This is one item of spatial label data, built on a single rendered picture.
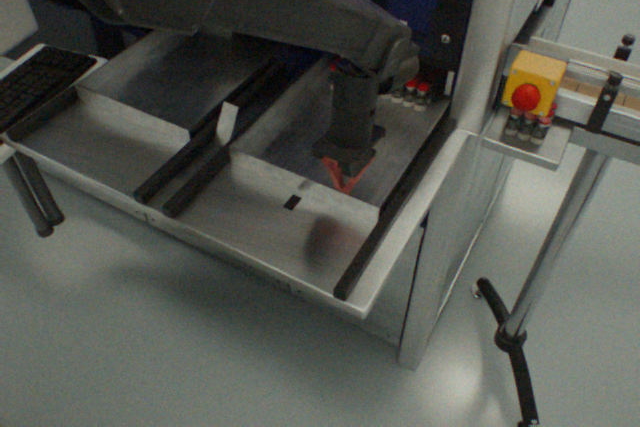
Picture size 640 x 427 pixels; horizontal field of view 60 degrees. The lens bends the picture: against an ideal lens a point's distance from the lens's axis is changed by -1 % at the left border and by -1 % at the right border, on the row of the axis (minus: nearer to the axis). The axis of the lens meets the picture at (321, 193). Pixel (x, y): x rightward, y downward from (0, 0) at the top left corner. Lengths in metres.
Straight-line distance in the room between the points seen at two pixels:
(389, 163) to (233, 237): 0.28
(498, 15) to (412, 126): 0.24
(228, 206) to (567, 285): 1.36
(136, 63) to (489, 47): 0.67
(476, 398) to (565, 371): 0.28
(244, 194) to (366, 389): 0.92
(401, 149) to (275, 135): 0.21
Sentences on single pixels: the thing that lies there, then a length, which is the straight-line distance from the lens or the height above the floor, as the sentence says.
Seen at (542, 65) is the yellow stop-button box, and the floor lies 1.03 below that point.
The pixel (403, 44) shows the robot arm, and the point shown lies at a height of 1.16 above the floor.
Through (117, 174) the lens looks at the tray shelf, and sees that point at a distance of 0.94.
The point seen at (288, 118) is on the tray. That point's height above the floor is 0.88.
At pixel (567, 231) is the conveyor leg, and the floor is 0.60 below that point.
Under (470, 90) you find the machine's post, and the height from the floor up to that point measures 0.96.
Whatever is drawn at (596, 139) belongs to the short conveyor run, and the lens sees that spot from 1.07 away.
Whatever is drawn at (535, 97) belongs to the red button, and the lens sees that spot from 0.88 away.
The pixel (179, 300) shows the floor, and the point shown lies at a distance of 1.83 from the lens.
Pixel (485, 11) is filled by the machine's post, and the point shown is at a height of 1.10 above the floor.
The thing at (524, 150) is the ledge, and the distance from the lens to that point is 0.98.
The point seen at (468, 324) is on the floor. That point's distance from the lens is 1.79.
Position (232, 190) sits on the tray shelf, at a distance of 0.87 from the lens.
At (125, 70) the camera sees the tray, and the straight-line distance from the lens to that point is 1.16.
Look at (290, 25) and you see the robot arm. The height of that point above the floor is 1.25.
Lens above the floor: 1.50
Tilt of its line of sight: 47 degrees down
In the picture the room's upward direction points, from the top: straight up
